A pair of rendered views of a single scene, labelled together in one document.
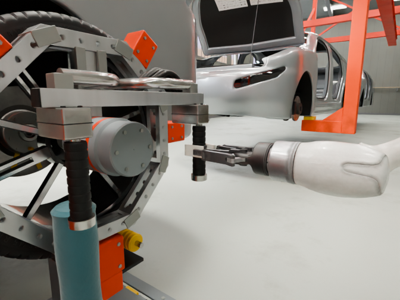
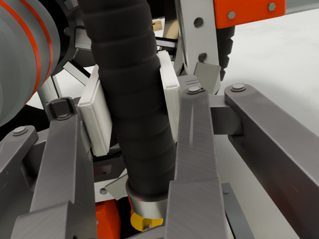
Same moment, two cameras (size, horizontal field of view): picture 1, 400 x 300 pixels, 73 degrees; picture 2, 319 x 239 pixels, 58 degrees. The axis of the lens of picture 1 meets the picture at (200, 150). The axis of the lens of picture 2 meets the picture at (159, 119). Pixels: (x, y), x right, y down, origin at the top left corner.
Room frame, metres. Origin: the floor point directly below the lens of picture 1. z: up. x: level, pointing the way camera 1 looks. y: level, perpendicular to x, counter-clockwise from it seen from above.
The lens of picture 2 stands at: (0.63, -0.14, 0.89)
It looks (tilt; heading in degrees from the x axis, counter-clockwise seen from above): 27 degrees down; 55
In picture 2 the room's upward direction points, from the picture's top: 12 degrees counter-clockwise
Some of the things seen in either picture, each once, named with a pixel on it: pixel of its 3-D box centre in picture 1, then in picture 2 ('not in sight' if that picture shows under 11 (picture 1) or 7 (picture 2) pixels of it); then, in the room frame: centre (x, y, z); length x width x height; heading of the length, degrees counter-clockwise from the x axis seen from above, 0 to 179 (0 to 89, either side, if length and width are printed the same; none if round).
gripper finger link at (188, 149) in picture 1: (195, 151); (100, 103); (0.69, 0.01, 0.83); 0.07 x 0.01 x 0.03; 54
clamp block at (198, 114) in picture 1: (190, 113); not in sight; (0.73, 0.03, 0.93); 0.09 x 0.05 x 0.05; 54
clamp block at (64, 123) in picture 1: (63, 121); not in sight; (0.46, 0.23, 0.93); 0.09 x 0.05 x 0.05; 54
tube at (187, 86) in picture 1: (147, 72); not in sight; (0.72, 0.14, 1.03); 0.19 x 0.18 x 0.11; 54
